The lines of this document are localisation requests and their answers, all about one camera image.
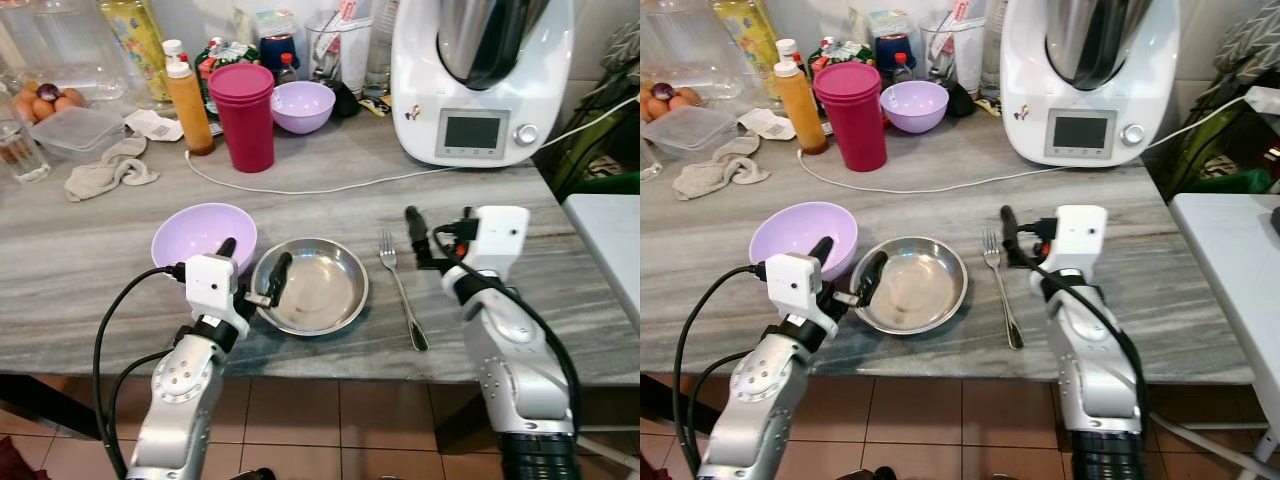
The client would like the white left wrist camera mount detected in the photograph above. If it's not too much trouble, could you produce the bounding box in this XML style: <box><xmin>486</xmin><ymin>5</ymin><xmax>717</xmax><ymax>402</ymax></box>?
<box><xmin>765</xmin><ymin>252</ymin><xmax>837</xmax><ymax>337</ymax></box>
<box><xmin>185</xmin><ymin>254</ymin><xmax>251</xmax><ymax>333</ymax></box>

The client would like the steel fork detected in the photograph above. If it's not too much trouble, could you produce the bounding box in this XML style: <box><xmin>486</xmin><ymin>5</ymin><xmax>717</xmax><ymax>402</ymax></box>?
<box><xmin>981</xmin><ymin>229</ymin><xmax>1025</xmax><ymax>351</ymax></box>
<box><xmin>377</xmin><ymin>228</ymin><xmax>429</xmax><ymax>352</ymax></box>

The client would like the dark jar with label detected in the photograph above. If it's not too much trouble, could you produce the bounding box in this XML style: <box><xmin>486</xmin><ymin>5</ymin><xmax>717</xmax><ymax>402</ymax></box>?
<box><xmin>255</xmin><ymin>10</ymin><xmax>299</xmax><ymax>77</ymax></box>
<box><xmin>868</xmin><ymin>10</ymin><xmax>913</xmax><ymax>77</ymax></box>

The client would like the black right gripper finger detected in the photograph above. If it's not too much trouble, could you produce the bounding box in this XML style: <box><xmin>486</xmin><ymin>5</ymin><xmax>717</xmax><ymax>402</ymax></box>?
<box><xmin>405</xmin><ymin>206</ymin><xmax>438</xmax><ymax>271</ymax></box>
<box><xmin>1001</xmin><ymin>205</ymin><xmax>1029</xmax><ymax>267</ymax></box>

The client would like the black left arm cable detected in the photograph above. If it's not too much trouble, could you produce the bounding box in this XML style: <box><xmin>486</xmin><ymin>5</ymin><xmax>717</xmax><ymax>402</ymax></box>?
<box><xmin>93</xmin><ymin>262</ymin><xmax>191</xmax><ymax>480</ymax></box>
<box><xmin>675</xmin><ymin>264</ymin><xmax>769</xmax><ymax>479</ymax></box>

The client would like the crumpled grey cloth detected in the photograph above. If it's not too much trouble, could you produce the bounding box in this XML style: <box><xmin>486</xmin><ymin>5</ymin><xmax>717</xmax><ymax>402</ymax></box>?
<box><xmin>65</xmin><ymin>137</ymin><xmax>159</xmax><ymax>202</ymax></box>
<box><xmin>672</xmin><ymin>137</ymin><xmax>771</xmax><ymax>201</ymax></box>

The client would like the small purple plastic bowl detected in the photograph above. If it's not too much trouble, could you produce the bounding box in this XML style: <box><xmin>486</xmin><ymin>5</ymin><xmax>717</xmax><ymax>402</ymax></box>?
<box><xmin>271</xmin><ymin>81</ymin><xmax>337</xmax><ymax>135</ymax></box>
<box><xmin>880</xmin><ymin>81</ymin><xmax>949</xmax><ymax>135</ymax></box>

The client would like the orange sauce squeeze bottle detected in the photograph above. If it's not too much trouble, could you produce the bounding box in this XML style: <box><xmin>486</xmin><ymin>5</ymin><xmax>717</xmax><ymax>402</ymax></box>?
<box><xmin>773</xmin><ymin>60</ymin><xmax>829</xmax><ymax>156</ymax></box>
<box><xmin>164</xmin><ymin>59</ymin><xmax>215</xmax><ymax>157</ymax></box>

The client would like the round steel plate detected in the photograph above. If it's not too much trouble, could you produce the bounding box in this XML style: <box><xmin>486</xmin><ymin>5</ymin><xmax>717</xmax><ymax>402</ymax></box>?
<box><xmin>250</xmin><ymin>238</ymin><xmax>370</xmax><ymax>337</ymax></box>
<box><xmin>850</xmin><ymin>236</ymin><xmax>969</xmax><ymax>336</ymax></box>

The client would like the pink lidded plastic tumbler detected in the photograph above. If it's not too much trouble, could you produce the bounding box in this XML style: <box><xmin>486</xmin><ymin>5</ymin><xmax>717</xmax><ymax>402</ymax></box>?
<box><xmin>208</xmin><ymin>62</ymin><xmax>276</xmax><ymax>174</ymax></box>
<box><xmin>813</xmin><ymin>62</ymin><xmax>889</xmax><ymax>173</ymax></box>

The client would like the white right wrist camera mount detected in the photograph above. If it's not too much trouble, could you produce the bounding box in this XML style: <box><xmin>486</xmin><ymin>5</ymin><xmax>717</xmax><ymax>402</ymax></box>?
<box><xmin>465</xmin><ymin>206</ymin><xmax>531</xmax><ymax>277</ymax></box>
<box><xmin>1055</xmin><ymin>205</ymin><xmax>1109</xmax><ymax>277</ymax></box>

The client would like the clear lidded plastic container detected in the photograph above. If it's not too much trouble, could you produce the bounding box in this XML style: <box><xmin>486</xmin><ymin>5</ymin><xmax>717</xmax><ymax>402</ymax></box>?
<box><xmin>28</xmin><ymin>106</ymin><xmax>128</xmax><ymax>164</ymax></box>
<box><xmin>667</xmin><ymin>106</ymin><xmax>739</xmax><ymax>161</ymax></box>

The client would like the white kitchen cooking machine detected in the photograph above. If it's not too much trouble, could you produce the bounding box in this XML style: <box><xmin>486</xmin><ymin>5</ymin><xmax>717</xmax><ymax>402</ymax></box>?
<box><xmin>390</xmin><ymin>0</ymin><xmax>576</xmax><ymax>168</ymax></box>
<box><xmin>1000</xmin><ymin>0</ymin><xmax>1181</xmax><ymax>168</ymax></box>

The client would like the dark green bag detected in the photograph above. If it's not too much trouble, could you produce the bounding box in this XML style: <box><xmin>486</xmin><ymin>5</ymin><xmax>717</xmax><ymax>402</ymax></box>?
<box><xmin>1145</xmin><ymin>60</ymin><xmax>1280</xmax><ymax>196</ymax></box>
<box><xmin>535</xmin><ymin>60</ymin><xmax>641</xmax><ymax>201</ymax></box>

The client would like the yellow labelled bottle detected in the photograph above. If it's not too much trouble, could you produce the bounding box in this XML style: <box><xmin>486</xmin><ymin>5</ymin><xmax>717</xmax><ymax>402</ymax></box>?
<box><xmin>100</xmin><ymin>0</ymin><xmax>172</xmax><ymax>102</ymax></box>
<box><xmin>712</xmin><ymin>0</ymin><xmax>784</xmax><ymax>101</ymax></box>

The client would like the white power cable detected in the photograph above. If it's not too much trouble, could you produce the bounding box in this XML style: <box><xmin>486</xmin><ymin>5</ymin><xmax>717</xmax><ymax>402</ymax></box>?
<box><xmin>184</xmin><ymin>95</ymin><xmax>641</xmax><ymax>196</ymax></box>
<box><xmin>797</xmin><ymin>97</ymin><xmax>1251</xmax><ymax>195</ymax></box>

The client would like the clear measuring cup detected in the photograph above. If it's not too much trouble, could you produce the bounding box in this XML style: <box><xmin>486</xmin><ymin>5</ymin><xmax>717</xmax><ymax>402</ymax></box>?
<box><xmin>920</xmin><ymin>10</ymin><xmax>986</xmax><ymax>97</ymax></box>
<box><xmin>305</xmin><ymin>10</ymin><xmax>371</xmax><ymax>97</ymax></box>

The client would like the large purple plastic bowl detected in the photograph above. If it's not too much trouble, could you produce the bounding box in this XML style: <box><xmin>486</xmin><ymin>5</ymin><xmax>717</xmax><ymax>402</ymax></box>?
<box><xmin>749</xmin><ymin>202</ymin><xmax>859</xmax><ymax>282</ymax></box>
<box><xmin>151</xmin><ymin>203</ymin><xmax>258</xmax><ymax>277</ymax></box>

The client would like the grey patterned cloth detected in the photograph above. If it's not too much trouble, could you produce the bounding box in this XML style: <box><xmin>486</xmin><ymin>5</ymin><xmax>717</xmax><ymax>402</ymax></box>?
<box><xmin>1210</xmin><ymin>0</ymin><xmax>1280</xmax><ymax>87</ymax></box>
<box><xmin>600</xmin><ymin>20</ymin><xmax>641</xmax><ymax>93</ymax></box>

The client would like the crumpled white paper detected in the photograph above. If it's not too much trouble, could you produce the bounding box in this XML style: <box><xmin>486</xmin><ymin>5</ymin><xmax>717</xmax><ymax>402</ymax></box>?
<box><xmin>738</xmin><ymin>108</ymin><xmax>796</xmax><ymax>141</ymax></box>
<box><xmin>124</xmin><ymin>109</ymin><xmax>184</xmax><ymax>142</ymax></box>

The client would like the green food packet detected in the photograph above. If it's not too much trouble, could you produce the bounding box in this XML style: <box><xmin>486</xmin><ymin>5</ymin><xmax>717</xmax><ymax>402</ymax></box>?
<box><xmin>195</xmin><ymin>38</ymin><xmax>261</xmax><ymax>87</ymax></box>
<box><xmin>808</xmin><ymin>38</ymin><xmax>871</xmax><ymax>81</ymax></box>

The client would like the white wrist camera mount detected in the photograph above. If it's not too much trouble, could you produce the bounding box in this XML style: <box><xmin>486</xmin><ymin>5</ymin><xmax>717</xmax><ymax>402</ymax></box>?
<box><xmin>1055</xmin><ymin>205</ymin><xmax>1109</xmax><ymax>277</ymax></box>
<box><xmin>465</xmin><ymin>206</ymin><xmax>531</xmax><ymax>277</ymax></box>
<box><xmin>185</xmin><ymin>254</ymin><xmax>251</xmax><ymax>333</ymax></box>
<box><xmin>765</xmin><ymin>252</ymin><xmax>837</xmax><ymax>337</ymax></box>

